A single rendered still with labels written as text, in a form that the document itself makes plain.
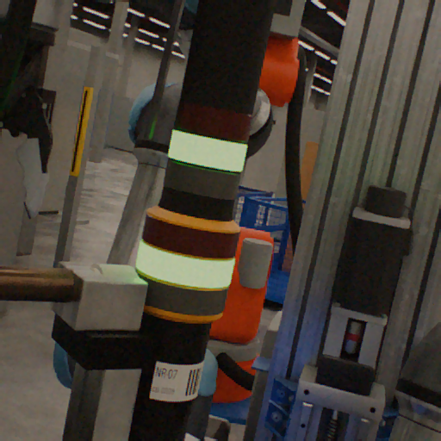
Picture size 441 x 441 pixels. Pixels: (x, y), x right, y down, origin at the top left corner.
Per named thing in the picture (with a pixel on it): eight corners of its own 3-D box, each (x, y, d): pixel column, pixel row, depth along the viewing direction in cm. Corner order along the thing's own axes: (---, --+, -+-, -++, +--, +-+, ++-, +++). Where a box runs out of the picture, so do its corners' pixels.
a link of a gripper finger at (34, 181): (65, 209, 91) (50, 133, 90) (53, 215, 85) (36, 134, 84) (40, 214, 91) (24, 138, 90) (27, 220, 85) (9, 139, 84)
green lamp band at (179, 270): (164, 286, 31) (170, 257, 31) (120, 258, 35) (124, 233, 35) (248, 289, 34) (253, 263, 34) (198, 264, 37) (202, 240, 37)
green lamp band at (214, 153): (192, 164, 31) (198, 135, 31) (154, 152, 34) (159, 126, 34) (256, 175, 33) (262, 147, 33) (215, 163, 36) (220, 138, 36)
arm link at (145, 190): (115, 414, 114) (220, 80, 121) (34, 384, 119) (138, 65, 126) (146, 412, 125) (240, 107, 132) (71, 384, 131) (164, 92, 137)
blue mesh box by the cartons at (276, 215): (221, 295, 717) (241, 194, 704) (272, 282, 829) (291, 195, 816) (305, 322, 680) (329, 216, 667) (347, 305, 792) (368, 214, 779)
